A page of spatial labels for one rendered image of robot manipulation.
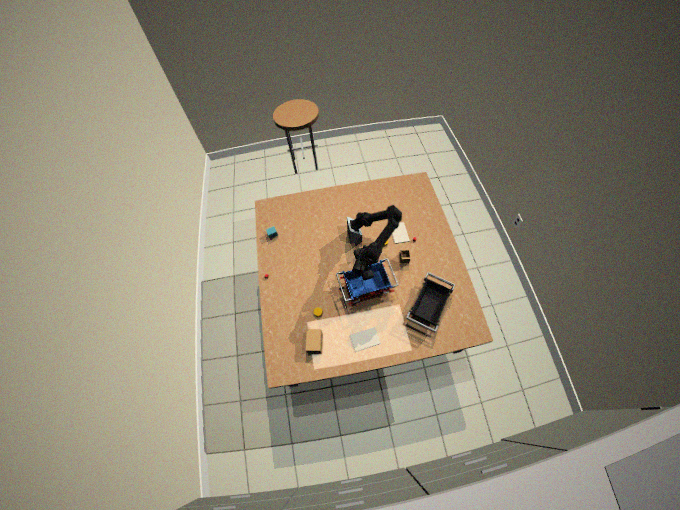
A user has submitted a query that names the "tan box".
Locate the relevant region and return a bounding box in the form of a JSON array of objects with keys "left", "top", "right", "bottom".
[{"left": 306, "top": 329, "right": 322, "bottom": 353}]

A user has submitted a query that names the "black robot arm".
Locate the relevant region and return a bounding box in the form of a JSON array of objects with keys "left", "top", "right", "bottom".
[{"left": 350, "top": 205, "right": 402, "bottom": 275}]

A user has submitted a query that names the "red plastic tray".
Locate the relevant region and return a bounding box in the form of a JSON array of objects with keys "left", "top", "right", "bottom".
[{"left": 340, "top": 276, "right": 394, "bottom": 305}]

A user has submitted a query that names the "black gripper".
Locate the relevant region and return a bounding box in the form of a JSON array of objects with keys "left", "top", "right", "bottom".
[{"left": 354, "top": 248, "right": 374, "bottom": 281}]

